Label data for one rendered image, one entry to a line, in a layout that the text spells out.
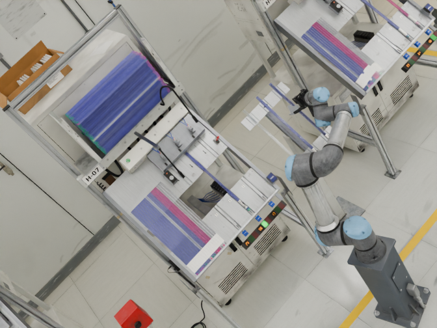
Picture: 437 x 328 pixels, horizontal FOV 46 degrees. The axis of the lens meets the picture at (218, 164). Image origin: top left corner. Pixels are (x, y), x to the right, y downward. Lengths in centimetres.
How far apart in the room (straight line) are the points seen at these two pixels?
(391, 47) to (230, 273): 173
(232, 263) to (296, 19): 158
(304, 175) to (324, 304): 119
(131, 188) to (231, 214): 58
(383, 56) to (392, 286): 138
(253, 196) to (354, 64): 100
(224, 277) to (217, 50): 224
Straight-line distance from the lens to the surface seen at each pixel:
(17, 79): 311
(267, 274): 357
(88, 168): 284
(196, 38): 470
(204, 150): 297
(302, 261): 351
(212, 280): 337
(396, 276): 279
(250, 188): 292
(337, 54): 325
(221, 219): 289
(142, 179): 296
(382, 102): 385
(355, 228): 250
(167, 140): 294
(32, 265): 473
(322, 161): 227
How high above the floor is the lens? 271
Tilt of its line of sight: 37 degrees down
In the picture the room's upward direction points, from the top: 38 degrees counter-clockwise
